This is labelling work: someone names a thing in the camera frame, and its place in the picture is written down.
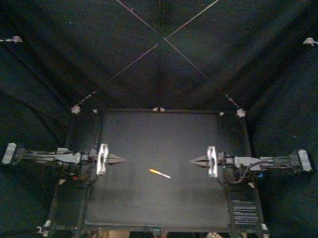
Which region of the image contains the grey marker pen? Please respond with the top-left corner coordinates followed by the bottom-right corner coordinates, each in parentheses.
top-left (149, 168), bottom-right (171, 179)

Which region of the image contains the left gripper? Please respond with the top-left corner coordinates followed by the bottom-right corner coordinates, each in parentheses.
top-left (89, 142), bottom-right (111, 177)

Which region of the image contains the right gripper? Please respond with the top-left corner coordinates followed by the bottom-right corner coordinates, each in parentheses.
top-left (205, 146), bottom-right (227, 179)

